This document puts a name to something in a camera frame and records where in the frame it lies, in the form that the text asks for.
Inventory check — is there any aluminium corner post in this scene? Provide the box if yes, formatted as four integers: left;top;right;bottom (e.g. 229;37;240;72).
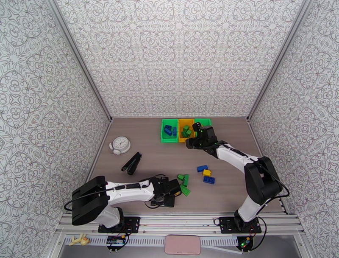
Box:
246;0;311;121
46;0;113;121

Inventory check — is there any white slotted cable duct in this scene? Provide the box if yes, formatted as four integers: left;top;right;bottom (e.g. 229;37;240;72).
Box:
64;235;239;247

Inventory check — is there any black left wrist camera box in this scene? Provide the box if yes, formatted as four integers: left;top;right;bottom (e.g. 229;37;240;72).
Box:
168;179;182;196

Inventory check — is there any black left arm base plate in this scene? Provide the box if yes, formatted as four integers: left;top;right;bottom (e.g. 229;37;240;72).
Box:
98;216;141;234

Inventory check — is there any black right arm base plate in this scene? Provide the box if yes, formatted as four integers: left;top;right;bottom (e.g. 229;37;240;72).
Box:
214;217;262;235

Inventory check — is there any yellow plastic storage bin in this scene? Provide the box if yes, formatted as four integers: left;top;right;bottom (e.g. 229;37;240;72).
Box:
177;118;197;144

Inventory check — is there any aluminium front rail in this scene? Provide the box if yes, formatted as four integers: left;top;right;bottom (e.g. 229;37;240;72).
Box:
57;212;304;237

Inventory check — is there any white round analog clock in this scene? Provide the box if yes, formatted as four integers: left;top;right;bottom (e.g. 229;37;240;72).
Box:
109;136;131;155

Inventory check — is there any aluminium side rail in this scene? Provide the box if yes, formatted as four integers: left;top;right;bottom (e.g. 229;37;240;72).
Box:
247;119;289;214
86;119;113;216

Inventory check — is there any yellow toy figure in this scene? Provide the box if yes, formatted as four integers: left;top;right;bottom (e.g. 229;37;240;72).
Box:
69;233;91;247

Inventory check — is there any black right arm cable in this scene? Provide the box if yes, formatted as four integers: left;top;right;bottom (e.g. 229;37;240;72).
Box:
253;159;291;206

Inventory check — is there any black stapler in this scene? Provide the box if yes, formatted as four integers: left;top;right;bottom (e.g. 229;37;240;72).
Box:
121;151;142;176

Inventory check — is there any small circuit board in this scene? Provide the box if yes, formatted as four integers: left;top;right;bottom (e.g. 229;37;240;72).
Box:
106;234;130;251
236;236;254;252

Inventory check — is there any pink rectangular pad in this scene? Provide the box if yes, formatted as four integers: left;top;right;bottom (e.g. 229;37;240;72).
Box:
164;234;201;256

